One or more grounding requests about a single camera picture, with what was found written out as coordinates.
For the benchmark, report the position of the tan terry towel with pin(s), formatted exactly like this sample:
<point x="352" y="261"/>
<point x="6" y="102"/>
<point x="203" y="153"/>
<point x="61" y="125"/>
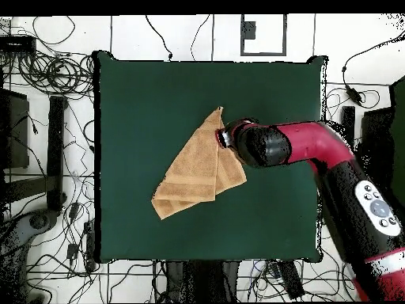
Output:
<point x="193" y="171"/>

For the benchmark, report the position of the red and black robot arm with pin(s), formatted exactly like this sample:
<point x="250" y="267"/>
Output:
<point x="316" y="142"/>

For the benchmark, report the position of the dark green table cloth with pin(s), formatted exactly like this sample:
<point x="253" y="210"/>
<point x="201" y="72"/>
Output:
<point x="142" y="95"/>

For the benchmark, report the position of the black upright bar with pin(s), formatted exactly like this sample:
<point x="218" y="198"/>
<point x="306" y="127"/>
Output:
<point x="347" y="120"/>

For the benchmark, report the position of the black metal stand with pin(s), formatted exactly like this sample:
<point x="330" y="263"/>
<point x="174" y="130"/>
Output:
<point x="202" y="281"/>

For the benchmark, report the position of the black square case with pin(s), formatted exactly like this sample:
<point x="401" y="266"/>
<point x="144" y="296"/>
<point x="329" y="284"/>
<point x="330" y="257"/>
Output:
<point x="376" y="148"/>

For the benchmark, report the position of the black power strip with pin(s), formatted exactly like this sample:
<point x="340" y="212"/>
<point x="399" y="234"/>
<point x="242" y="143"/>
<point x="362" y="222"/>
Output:
<point x="291" y="278"/>

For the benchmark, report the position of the black bar stand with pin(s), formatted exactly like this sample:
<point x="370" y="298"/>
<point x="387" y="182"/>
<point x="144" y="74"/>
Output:
<point x="56" y="152"/>

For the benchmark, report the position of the green cloth sheet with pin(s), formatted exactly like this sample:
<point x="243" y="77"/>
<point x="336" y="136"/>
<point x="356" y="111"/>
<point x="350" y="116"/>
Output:
<point x="399" y="126"/>

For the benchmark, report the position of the large black box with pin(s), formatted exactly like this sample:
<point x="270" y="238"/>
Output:
<point x="14" y="133"/>

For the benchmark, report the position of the small black box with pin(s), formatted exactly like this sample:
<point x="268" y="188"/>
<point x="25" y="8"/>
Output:
<point x="17" y="46"/>

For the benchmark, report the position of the dark chair base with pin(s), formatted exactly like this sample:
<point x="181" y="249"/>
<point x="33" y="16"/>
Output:
<point x="19" y="234"/>

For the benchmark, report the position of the grey square floor frame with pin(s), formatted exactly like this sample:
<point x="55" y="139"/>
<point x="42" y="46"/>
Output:
<point x="262" y="53"/>

